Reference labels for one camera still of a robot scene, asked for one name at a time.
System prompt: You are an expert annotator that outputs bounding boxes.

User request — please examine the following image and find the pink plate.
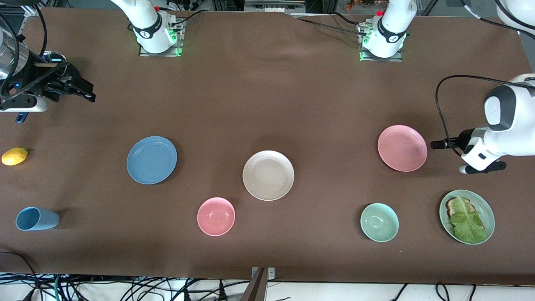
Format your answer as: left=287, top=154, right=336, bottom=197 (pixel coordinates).
left=377, top=125, right=428, bottom=172

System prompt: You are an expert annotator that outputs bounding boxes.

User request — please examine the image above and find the blue plate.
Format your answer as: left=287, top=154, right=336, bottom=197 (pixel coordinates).
left=127, top=136, right=178, bottom=185

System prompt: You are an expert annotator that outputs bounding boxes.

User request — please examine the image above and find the toast slice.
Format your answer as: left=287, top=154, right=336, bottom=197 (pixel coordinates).
left=446, top=197, right=487, bottom=231

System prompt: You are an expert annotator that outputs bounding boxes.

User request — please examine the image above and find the aluminium profile bar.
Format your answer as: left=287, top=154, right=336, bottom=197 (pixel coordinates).
left=19, top=0, right=47, bottom=17

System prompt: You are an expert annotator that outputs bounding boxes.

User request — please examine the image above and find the green plate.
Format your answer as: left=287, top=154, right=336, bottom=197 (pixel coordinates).
left=439, top=190, right=495, bottom=245

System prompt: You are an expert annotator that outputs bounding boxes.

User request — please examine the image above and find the yellow lemon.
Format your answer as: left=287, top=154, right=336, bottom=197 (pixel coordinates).
left=1, top=147, right=29, bottom=166

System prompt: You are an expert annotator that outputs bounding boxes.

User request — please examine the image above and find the green lettuce leaf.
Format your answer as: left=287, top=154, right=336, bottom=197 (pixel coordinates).
left=448, top=196, right=488, bottom=244

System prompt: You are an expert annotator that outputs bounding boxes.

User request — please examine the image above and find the green bowl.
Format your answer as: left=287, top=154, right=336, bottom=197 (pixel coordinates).
left=360, top=203, right=399, bottom=242

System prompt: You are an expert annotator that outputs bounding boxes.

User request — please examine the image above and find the blue cup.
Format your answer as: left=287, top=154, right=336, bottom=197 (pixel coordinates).
left=15, top=207, right=60, bottom=231

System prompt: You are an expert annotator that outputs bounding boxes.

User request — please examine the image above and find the beige plate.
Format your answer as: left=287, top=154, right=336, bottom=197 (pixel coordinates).
left=242, top=150, right=295, bottom=201

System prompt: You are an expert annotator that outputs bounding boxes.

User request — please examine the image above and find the brown table cloth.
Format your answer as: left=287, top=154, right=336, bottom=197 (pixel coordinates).
left=0, top=6, right=535, bottom=287

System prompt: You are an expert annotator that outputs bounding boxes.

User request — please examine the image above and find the pink bowl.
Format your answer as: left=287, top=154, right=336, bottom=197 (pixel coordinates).
left=197, top=197, right=236, bottom=237

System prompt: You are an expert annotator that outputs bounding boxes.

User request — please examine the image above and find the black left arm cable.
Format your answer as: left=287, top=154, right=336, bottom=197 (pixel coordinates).
left=435, top=0, right=535, bottom=158

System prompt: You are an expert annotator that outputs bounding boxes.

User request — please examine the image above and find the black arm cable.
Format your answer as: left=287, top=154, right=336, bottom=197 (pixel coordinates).
left=435, top=0, right=535, bottom=158
left=0, top=4, right=69, bottom=99

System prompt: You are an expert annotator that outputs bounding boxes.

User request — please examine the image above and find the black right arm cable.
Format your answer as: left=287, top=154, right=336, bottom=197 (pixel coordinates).
left=0, top=4, right=69, bottom=99

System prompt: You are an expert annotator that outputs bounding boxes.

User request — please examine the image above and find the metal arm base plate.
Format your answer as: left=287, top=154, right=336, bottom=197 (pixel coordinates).
left=139, top=19, right=185, bottom=57
left=358, top=23, right=403, bottom=62

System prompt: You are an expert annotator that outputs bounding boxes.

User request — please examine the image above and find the black base power cable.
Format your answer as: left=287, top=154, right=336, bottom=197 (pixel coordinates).
left=169, top=8, right=206, bottom=32

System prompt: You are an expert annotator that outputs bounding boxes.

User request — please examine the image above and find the long black base cable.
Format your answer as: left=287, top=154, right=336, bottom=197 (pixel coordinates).
left=293, top=15, right=368, bottom=36

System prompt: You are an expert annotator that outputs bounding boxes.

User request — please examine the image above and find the grey metal frame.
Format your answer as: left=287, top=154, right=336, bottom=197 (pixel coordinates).
left=244, top=0, right=306, bottom=14

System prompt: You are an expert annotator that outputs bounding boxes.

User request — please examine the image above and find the metal table bracket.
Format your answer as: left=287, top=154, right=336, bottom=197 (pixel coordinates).
left=251, top=267, right=276, bottom=290

